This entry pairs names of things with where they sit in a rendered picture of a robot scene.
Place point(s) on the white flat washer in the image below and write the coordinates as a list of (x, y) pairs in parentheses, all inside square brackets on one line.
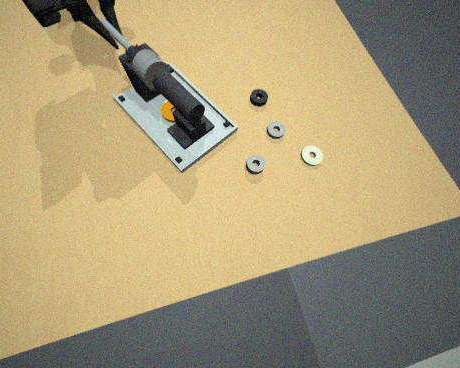
[(307, 159)]

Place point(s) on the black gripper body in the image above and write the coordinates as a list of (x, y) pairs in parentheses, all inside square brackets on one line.
[(47, 11)]

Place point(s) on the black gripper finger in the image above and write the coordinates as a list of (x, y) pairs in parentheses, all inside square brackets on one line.
[(107, 8), (81, 11)]

